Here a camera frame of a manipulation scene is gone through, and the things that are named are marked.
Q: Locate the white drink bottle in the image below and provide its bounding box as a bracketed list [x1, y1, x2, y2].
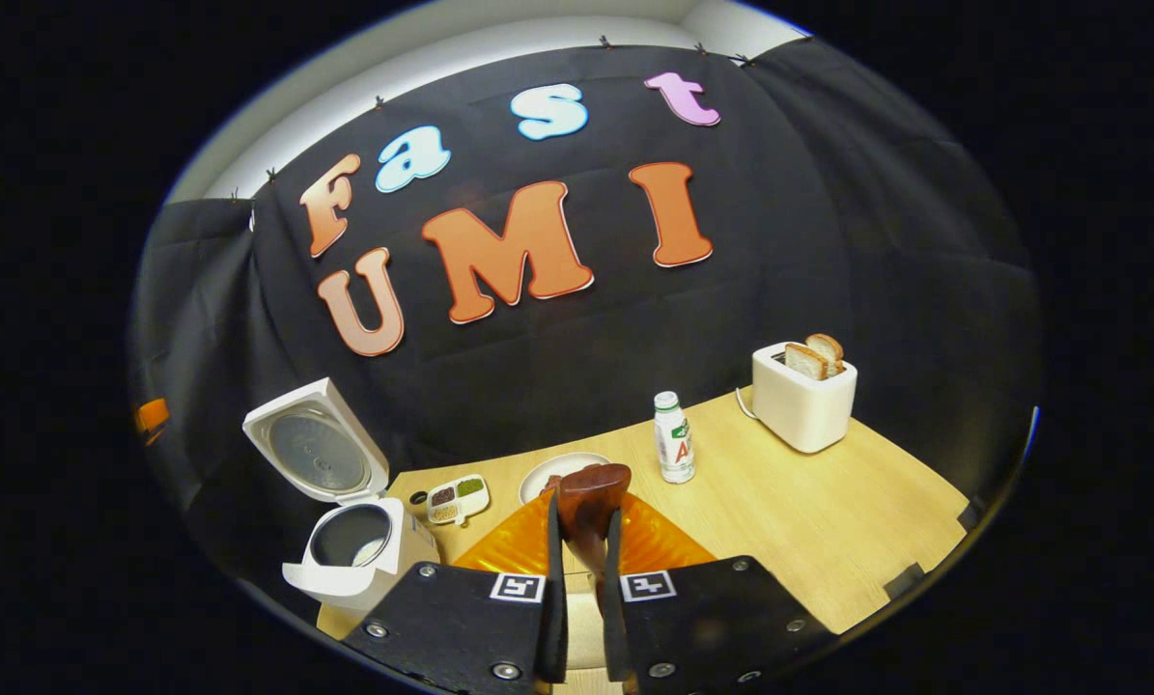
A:
[653, 390, 697, 485]

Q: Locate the toasted bread slice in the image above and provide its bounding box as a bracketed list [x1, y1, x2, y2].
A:
[784, 343, 830, 381]
[805, 333, 845, 377]

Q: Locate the brown wooden spoon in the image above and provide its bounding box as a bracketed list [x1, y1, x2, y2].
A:
[546, 462, 633, 580]

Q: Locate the white rice cooker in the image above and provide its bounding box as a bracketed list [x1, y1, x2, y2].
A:
[241, 377, 441, 615]

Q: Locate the white round plate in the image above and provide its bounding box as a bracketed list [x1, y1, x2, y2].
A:
[519, 451, 614, 506]

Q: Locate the white toaster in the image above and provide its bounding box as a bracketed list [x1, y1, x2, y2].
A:
[751, 341, 858, 455]

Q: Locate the white divided grain dish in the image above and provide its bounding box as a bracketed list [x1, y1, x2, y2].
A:
[425, 474, 492, 528]

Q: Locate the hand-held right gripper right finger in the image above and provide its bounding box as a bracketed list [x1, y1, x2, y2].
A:
[602, 490, 838, 695]

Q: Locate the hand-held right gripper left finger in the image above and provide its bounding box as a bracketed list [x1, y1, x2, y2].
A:
[341, 488, 570, 695]

